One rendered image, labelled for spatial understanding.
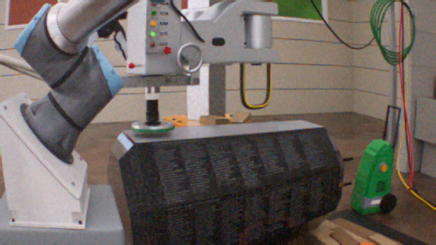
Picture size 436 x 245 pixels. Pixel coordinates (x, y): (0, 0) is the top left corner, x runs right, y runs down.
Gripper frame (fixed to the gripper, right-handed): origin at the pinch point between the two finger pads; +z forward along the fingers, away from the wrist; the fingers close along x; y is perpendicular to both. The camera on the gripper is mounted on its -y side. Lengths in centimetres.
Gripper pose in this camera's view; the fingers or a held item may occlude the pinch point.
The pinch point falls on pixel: (106, 59)
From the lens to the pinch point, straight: 133.2
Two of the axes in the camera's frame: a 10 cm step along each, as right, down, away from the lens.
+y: -6.2, 1.1, 7.8
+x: -7.8, 0.0, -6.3
